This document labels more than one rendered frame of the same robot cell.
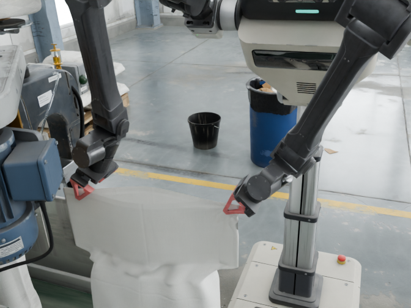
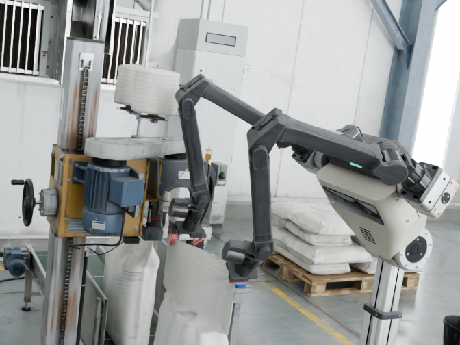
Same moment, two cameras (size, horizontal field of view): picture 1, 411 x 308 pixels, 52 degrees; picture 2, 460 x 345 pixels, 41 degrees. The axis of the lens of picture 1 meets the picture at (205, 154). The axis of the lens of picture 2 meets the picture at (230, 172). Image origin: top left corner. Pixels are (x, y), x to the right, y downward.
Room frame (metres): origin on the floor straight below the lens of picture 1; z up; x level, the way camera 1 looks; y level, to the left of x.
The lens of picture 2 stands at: (-0.65, -1.32, 1.72)
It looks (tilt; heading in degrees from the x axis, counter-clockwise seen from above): 9 degrees down; 41
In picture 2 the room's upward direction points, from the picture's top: 8 degrees clockwise
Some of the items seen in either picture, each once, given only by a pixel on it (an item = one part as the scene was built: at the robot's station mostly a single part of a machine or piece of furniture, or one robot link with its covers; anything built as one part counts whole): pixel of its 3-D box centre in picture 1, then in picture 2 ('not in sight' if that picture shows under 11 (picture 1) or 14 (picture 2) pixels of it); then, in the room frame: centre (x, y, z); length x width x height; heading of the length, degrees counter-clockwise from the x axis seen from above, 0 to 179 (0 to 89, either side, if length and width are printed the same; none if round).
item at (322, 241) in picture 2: not in sight; (314, 230); (3.87, 1.54, 0.44); 0.66 x 0.42 x 0.14; 63
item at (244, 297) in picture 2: not in sight; (237, 292); (1.29, 0.23, 0.81); 0.08 x 0.08 x 0.06; 69
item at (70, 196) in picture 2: not in sight; (96, 190); (0.83, 0.64, 1.18); 0.34 x 0.25 x 0.31; 159
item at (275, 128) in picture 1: (276, 122); not in sight; (3.14, -0.57, 0.32); 0.51 x 0.48 x 0.65; 159
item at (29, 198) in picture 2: not in sight; (27, 202); (0.58, 0.72, 1.13); 0.18 x 0.11 x 0.18; 69
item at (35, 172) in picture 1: (37, 175); (126, 194); (0.72, 0.33, 1.25); 0.10 x 0.08 x 0.12; 4
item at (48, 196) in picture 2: not in sight; (47, 202); (0.65, 0.69, 1.14); 0.11 x 0.06 x 0.11; 69
